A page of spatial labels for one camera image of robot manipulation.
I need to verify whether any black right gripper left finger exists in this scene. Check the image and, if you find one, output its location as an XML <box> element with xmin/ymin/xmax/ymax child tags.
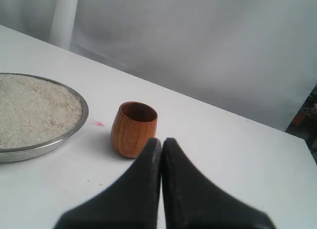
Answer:
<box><xmin>55</xmin><ymin>138</ymin><xmax>162</xmax><ymax>229</ymax></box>

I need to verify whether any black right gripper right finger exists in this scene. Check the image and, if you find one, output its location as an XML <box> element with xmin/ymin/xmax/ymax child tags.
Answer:
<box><xmin>161</xmin><ymin>138</ymin><xmax>275</xmax><ymax>229</ymax></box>

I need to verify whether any brown wooden cup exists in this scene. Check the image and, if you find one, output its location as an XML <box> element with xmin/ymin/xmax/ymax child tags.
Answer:
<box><xmin>110</xmin><ymin>102</ymin><xmax>158</xmax><ymax>159</ymax></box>

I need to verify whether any round steel rice tray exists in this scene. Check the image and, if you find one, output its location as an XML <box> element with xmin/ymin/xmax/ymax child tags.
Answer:
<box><xmin>0</xmin><ymin>73</ymin><xmax>89</xmax><ymax>163</ymax></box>

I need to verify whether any dark clutter beside table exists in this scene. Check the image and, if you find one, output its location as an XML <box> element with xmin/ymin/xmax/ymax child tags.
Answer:
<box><xmin>285</xmin><ymin>86</ymin><xmax>317</xmax><ymax>162</ymax></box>

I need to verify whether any white curtain backdrop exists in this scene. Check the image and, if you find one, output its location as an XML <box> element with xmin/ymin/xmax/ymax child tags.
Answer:
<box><xmin>0</xmin><ymin>0</ymin><xmax>317</xmax><ymax>131</ymax></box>

